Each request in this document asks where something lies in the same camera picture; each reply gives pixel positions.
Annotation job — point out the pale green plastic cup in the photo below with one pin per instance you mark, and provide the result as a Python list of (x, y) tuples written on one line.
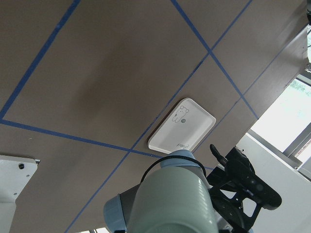
[(172, 200)]

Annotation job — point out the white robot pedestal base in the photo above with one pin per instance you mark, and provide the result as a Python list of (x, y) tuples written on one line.
[(15, 173)]

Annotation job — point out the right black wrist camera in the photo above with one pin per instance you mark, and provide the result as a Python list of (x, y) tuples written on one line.
[(237, 193)]

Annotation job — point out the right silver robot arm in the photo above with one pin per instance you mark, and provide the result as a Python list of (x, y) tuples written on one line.
[(117, 210)]

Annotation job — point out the cream rabbit print tray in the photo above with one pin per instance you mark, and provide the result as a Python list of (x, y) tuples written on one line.
[(183, 129)]

